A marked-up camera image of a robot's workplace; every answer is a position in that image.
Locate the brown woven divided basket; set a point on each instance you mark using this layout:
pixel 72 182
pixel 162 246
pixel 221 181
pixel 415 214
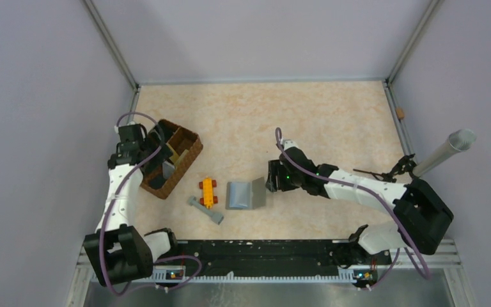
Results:
pixel 187 143

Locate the grey plastic toy bolt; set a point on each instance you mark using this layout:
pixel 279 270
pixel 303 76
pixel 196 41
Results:
pixel 215 217

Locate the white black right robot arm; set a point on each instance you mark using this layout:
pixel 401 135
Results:
pixel 419 217

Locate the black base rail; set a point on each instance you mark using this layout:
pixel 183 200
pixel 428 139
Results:
pixel 272 258

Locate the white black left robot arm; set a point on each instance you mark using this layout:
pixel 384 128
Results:
pixel 117 252

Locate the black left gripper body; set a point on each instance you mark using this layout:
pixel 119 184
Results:
pixel 144 145

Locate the black clamp bracket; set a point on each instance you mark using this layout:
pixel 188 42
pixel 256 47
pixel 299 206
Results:
pixel 405 165

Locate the silver metal tube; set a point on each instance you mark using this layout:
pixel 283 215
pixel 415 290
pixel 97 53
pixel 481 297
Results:
pixel 457 142

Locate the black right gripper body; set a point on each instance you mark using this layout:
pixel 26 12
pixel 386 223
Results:
pixel 286 181

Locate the grey card holder wallet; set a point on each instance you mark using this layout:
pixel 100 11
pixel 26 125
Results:
pixel 246 195

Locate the small wooden block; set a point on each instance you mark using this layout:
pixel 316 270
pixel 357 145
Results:
pixel 400 113

